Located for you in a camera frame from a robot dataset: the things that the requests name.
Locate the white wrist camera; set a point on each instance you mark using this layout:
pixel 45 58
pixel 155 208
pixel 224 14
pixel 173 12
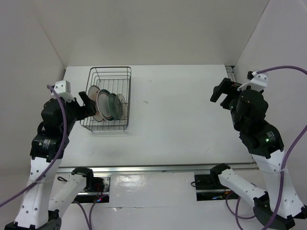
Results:
pixel 63 90
pixel 256 81

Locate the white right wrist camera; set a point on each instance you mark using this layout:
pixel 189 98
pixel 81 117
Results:
pixel 256 81

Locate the aluminium front rail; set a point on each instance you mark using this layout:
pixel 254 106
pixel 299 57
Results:
pixel 159 168

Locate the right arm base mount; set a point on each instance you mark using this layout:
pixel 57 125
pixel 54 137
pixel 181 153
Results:
pixel 207 189

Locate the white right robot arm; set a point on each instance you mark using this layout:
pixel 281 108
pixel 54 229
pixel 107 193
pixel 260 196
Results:
pixel 278 205

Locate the blue patterned small plate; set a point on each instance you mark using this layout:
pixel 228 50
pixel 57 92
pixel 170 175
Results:
pixel 111 105

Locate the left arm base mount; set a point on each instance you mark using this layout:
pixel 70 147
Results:
pixel 93 189

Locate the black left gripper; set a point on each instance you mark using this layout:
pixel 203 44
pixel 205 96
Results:
pixel 85 111

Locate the grey wire dish rack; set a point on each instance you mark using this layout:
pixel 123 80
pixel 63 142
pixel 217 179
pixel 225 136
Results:
pixel 116 80

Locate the aluminium right side rail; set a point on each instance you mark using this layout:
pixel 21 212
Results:
pixel 230 73

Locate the green red rimmed white plate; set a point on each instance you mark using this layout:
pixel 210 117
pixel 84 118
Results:
pixel 102 104

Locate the clear glass square plate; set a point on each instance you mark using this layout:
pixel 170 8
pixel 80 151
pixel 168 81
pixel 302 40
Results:
pixel 121 107

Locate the orange sunburst white plate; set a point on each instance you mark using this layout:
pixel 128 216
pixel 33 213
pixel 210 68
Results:
pixel 92 94

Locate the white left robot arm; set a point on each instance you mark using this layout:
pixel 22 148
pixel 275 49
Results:
pixel 40 211

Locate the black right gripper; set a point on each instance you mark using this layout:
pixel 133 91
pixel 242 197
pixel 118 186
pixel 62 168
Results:
pixel 227 86

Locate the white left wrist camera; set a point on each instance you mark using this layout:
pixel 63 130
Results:
pixel 63 90

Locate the aluminium rail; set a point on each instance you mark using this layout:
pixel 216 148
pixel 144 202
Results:
pixel 230 73
pixel 159 168

